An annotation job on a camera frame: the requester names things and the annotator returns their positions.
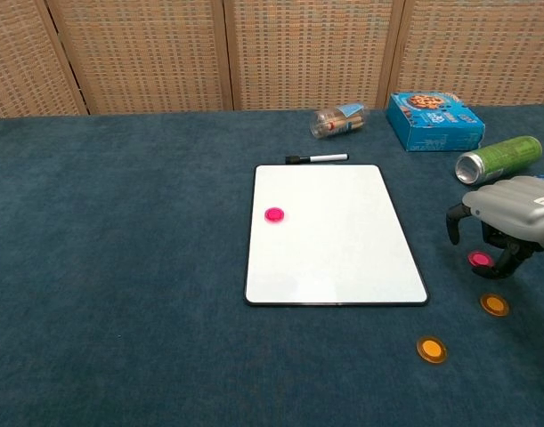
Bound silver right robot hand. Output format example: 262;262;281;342
445;175;544;280

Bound yellow round magnet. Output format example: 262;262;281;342
416;335;449;365
479;293;510;318

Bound green drink can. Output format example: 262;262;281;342
454;135;544;186

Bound light blue cookie box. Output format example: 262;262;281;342
385;92;486;153

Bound white magnetic whiteboard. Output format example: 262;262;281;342
243;164;429;308

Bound clear plastic snack jar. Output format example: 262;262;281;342
310;102;373;140

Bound white marker with black cap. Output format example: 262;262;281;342
284;153;350;165

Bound woven bamboo folding screen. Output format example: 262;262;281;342
0;0;544;121

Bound dark teal table mat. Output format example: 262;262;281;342
0;104;544;427

